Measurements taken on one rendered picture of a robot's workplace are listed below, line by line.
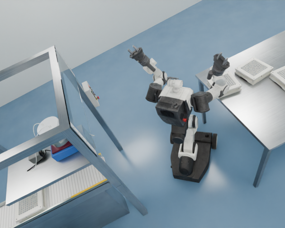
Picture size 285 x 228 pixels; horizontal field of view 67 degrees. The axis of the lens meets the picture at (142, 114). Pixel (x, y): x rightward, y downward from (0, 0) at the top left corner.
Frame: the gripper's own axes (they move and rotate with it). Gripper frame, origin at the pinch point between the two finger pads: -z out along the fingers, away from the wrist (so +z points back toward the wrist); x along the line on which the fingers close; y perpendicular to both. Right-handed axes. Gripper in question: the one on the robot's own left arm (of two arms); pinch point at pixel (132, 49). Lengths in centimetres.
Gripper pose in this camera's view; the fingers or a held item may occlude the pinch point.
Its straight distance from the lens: 181.6
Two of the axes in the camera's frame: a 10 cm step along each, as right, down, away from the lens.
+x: 7.9, -3.9, -4.7
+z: 6.1, 3.9, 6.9
